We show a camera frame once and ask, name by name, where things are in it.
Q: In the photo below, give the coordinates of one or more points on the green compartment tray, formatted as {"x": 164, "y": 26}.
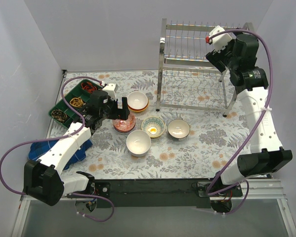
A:
{"x": 83, "y": 90}

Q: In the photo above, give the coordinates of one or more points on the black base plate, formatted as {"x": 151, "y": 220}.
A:
{"x": 152, "y": 192}

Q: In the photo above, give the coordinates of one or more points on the steel two-tier dish rack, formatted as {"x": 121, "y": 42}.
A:
{"x": 186, "y": 79}

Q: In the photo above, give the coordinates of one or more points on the blue zigzag red-inside bowl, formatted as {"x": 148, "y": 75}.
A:
{"x": 125, "y": 125}

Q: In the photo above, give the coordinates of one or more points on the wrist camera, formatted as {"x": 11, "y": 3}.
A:
{"x": 111, "y": 89}
{"x": 219, "y": 42}

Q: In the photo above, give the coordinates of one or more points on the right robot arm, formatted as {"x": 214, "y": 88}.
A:
{"x": 253, "y": 88}

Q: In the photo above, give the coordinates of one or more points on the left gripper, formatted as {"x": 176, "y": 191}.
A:
{"x": 119, "y": 110}

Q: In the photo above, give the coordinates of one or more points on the floral table mat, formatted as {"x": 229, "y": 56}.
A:
{"x": 212, "y": 140}

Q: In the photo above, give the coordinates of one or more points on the cream bowl with teal stripes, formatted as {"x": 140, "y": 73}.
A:
{"x": 153, "y": 126}

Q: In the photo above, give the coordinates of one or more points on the teal and white bowl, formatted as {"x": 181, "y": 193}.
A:
{"x": 178, "y": 129}

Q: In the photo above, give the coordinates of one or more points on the yellow bowl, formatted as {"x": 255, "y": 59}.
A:
{"x": 138, "y": 111}

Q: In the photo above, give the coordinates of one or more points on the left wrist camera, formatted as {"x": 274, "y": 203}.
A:
{"x": 111, "y": 89}

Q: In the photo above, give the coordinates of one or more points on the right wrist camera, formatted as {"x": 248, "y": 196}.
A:
{"x": 219, "y": 42}

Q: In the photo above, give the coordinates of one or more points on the red and white floral bowl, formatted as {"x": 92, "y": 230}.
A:
{"x": 123, "y": 132}

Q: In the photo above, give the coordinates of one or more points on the white ribbed bowl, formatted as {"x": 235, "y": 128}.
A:
{"x": 138, "y": 152}
{"x": 138, "y": 139}

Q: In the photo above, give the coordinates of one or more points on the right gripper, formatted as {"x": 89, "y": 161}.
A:
{"x": 217, "y": 60}

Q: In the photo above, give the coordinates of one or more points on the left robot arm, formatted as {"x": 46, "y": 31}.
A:
{"x": 43, "y": 178}

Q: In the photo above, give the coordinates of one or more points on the blue plaid cloth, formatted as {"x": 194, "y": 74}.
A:
{"x": 38, "y": 149}

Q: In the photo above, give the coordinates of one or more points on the orange bowl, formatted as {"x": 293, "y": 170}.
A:
{"x": 137, "y": 101}

